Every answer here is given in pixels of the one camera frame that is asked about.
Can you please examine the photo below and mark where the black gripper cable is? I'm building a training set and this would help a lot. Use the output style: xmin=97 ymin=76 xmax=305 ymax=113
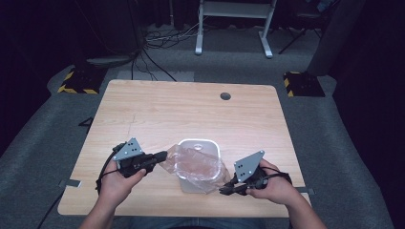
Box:
xmin=95 ymin=142 xmax=128 ymax=196
xmin=261 ymin=165 xmax=293 ymax=187

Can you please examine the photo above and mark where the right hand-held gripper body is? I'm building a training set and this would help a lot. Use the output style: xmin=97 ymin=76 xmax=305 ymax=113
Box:
xmin=233 ymin=150 xmax=269 ymax=193

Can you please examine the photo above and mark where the clear pinkish plastic bag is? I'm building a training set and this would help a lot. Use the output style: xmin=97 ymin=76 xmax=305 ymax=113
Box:
xmin=159 ymin=144 xmax=232 ymax=196

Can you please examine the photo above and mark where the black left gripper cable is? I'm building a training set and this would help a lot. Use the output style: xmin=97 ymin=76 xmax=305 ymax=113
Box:
xmin=95 ymin=142 xmax=128 ymax=196

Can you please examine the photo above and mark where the grey tape strip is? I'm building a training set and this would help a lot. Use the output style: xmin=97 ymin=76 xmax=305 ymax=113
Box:
xmin=58 ymin=178 xmax=83 ymax=189
xmin=295 ymin=186 xmax=316 ymax=196

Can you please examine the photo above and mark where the tangle of floor cables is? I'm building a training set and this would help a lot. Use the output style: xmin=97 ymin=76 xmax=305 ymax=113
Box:
xmin=143 ymin=21 xmax=205 ymax=51

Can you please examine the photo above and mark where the white metal desk frame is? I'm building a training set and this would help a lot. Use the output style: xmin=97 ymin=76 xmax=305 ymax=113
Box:
xmin=194 ymin=0 xmax=278 ymax=59

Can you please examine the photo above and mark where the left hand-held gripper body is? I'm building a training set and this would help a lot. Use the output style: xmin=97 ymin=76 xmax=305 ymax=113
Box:
xmin=112 ymin=136 xmax=156 ymax=178

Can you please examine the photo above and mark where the person's left hand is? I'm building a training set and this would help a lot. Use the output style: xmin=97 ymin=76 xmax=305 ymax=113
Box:
xmin=96 ymin=158 xmax=148 ymax=206

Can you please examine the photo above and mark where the black yellow striped stand base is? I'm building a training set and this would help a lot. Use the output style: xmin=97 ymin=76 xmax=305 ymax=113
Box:
xmin=283 ymin=71 xmax=327 ymax=98
xmin=56 ymin=66 xmax=108 ymax=95

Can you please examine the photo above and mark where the person's right hand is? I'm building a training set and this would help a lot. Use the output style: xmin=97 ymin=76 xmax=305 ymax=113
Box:
xmin=245 ymin=157 xmax=301 ymax=207

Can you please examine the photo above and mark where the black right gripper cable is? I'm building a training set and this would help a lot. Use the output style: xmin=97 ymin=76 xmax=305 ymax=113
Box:
xmin=261 ymin=165 xmax=293 ymax=187

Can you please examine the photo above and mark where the black tripod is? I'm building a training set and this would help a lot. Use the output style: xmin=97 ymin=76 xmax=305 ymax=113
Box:
xmin=278 ymin=12 xmax=323 ymax=55

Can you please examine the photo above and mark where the white plastic bin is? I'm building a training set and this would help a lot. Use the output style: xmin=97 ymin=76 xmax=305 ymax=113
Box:
xmin=176 ymin=138 xmax=222 ymax=195

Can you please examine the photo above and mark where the grey curtain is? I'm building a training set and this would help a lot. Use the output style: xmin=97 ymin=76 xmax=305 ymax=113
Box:
xmin=306 ymin=0 xmax=368 ymax=77

